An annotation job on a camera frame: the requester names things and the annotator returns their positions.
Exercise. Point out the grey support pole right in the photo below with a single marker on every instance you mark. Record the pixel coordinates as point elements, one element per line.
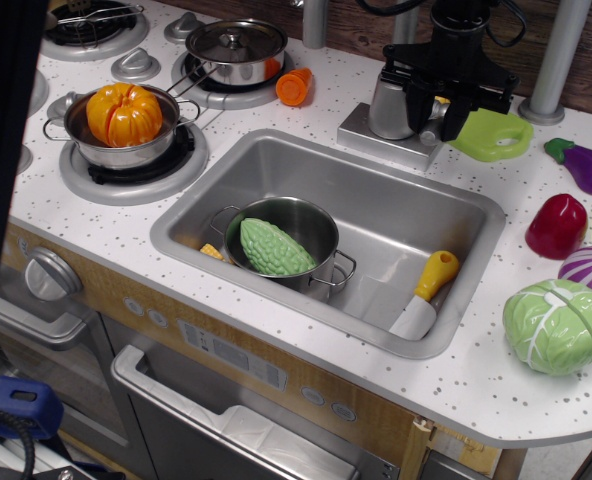
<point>544,106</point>

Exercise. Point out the green toy bitter gourd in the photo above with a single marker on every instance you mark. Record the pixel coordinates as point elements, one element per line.
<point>271,251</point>

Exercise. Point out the grey stove knob rear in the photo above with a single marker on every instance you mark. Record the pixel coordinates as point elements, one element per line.
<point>178,30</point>

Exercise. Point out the steel pot in sink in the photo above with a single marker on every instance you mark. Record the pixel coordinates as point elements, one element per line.
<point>309,225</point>

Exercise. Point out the green toy cutting board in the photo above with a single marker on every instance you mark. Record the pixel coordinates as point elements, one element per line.
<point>489,136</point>

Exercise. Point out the orange toy carrot piece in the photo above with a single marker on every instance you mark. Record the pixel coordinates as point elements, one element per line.
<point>293,87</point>

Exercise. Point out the grey stove knob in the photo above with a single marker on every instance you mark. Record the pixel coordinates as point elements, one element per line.
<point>178,30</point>
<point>136,66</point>

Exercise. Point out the silver faucet lever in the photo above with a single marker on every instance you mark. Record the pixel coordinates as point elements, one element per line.
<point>430,134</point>

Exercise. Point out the steel pot on burner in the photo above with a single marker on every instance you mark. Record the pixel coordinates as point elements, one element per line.
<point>73,127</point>

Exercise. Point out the red toy pepper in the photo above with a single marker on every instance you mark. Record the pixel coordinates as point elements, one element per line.
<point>559,227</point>

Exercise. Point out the orange toy pumpkin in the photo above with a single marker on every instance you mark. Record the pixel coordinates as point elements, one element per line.
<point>124,115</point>

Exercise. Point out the green toy cabbage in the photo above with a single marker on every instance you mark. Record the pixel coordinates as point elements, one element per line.
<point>549,326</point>

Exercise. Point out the silver sink basin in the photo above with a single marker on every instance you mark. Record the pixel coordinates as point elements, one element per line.
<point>374,226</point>

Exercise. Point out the silver toy faucet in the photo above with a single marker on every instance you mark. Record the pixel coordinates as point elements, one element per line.
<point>381,129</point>

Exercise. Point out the silver oven dial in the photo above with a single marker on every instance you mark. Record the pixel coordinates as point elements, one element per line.
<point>50,278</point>

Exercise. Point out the silver oven door handle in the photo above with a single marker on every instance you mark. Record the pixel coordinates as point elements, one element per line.
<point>64,333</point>

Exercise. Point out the yellow handled toy knife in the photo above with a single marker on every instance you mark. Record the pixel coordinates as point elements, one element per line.
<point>418,317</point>

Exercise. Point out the purple toy eggplant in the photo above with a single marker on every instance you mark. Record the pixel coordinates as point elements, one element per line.
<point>575,158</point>

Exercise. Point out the steel pan with lid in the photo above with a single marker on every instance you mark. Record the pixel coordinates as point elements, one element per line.
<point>238,53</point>

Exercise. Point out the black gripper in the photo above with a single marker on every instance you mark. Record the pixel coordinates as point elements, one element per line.
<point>453,65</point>

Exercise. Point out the grey support pole left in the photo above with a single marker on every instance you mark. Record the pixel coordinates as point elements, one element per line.
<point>314,23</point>

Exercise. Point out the back right stove burner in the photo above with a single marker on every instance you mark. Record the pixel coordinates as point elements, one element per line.
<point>209,95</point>

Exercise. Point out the yellow toy corn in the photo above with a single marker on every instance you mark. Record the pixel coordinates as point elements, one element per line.
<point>210,250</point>

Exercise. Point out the front stove burner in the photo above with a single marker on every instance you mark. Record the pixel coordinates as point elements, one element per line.
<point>177,168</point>

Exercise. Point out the stove burner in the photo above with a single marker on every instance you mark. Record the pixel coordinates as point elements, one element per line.
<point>121,43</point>
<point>209,95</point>
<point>177,168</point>

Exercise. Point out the silver dishwasher door handle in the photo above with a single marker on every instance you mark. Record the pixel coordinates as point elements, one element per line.
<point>199,425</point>

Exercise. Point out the grey support pole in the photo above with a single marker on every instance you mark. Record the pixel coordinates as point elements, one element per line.
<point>314,23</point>
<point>544,106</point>

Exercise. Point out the back left stove burner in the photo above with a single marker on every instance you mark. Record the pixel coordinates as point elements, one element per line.
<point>121,43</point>

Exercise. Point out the blue clamp tool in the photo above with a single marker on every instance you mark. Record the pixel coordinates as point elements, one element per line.
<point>34,404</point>

